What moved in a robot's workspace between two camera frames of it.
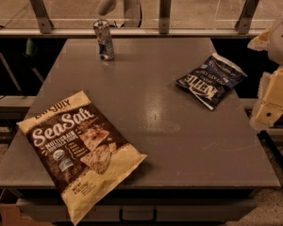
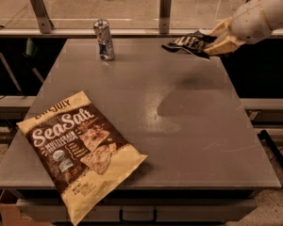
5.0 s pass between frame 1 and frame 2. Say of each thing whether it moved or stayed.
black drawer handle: stayed
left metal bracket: stayed
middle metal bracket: stayed
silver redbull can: stayed
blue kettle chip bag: moved
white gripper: moved
